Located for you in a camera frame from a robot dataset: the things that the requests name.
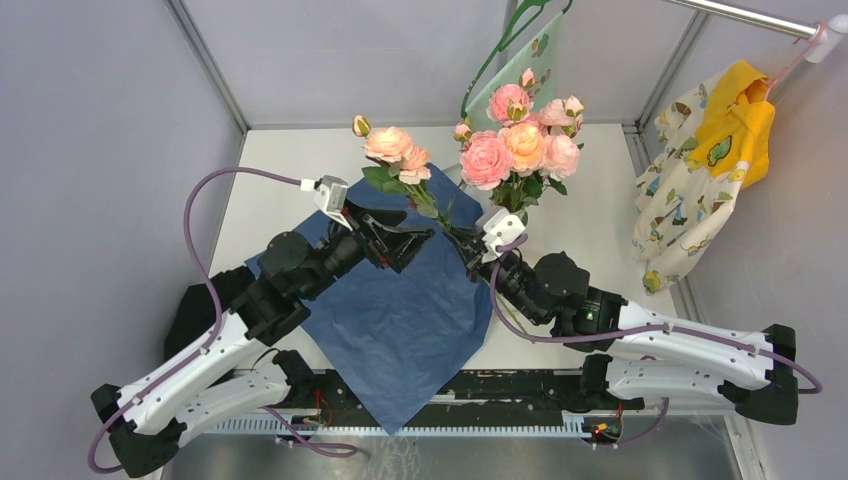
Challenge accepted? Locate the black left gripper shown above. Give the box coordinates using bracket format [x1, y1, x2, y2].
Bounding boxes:
[301, 197, 435, 300]

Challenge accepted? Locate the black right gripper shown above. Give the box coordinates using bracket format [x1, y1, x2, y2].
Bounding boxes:
[442, 225, 546, 325]

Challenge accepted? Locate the blue wrapping paper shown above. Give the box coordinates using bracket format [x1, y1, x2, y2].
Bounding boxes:
[301, 179, 492, 434]

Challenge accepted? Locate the separated pink rose stem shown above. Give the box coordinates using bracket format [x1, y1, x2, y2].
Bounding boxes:
[486, 68, 585, 137]

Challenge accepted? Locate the pink flower bunch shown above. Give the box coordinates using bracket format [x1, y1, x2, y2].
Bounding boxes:
[454, 122, 513, 191]

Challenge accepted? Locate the cream ribbon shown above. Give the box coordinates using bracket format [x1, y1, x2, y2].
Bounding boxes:
[495, 294, 523, 328]

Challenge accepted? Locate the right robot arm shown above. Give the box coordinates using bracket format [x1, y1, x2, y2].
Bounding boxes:
[446, 228, 801, 425]

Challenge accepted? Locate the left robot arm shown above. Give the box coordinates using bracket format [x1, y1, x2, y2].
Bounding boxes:
[91, 201, 434, 478]

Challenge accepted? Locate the white ribbed vase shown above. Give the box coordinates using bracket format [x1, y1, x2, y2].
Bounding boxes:
[510, 209, 529, 227]

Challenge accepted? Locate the yellow patterned kids garment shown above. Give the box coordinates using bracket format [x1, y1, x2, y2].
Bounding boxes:
[631, 60, 776, 295]

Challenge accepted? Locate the pink clothes hanger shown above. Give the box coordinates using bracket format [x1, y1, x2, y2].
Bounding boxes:
[763, 21, 827, 101]

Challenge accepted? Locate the metal hanging rod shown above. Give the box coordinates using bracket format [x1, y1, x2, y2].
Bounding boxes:
[665, 0, 847, 64]

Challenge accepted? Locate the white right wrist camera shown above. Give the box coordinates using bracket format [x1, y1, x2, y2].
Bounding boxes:
[475, 206, 526, 254]

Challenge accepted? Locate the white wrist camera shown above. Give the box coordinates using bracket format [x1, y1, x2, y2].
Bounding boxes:
[300, 175, 353, 231]
[475, 206, 526, 254]

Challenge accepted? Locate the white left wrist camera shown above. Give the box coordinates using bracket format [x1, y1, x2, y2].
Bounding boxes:
[300, 175, 353, 231]

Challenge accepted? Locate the white slotted cable duct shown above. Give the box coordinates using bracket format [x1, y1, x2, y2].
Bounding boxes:
[208, 413, 590, 439]

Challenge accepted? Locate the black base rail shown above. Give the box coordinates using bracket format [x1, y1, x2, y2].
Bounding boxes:
[276, 369, 645, 429]

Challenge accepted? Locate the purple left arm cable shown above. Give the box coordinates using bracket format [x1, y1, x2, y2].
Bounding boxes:
[87, 166, 306, 476]

